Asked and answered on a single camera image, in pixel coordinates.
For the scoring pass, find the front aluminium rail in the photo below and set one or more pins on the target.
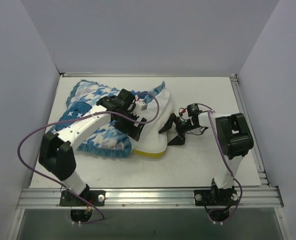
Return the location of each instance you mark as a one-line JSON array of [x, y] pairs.
[[146, 198]]

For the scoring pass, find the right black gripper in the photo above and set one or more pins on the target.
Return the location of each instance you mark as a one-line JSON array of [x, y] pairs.
[[178, 125]]

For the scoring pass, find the cream yellow pillow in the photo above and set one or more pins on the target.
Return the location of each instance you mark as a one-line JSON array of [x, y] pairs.
[[153, 147]]

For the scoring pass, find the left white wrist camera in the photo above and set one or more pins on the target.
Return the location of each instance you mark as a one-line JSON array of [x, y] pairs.
[[140, 106]]

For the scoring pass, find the blue white pillowcase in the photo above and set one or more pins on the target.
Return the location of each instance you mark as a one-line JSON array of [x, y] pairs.
[[107, 141]]

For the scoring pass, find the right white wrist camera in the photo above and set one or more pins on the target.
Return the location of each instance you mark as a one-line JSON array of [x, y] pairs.
[[181, 111]]

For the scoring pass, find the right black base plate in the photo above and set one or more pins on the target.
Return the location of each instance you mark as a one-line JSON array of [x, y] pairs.
[[216, 197]]

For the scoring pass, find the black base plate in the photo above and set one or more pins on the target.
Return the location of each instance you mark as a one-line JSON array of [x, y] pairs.
[[94, 197], [216, 197]]

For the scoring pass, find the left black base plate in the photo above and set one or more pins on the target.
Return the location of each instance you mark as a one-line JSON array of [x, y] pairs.
[[94, 197]]

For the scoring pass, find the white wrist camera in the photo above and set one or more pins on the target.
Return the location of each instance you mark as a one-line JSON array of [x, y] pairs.
[[181, 111], [140, 106]]

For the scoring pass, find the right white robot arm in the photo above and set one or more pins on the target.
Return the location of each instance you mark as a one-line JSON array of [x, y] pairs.
[[231, 132]]

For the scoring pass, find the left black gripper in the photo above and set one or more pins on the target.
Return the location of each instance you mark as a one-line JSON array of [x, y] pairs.
[[132, 124]]

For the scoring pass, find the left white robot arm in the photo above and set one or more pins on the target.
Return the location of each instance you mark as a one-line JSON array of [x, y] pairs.
[[57, 149]]

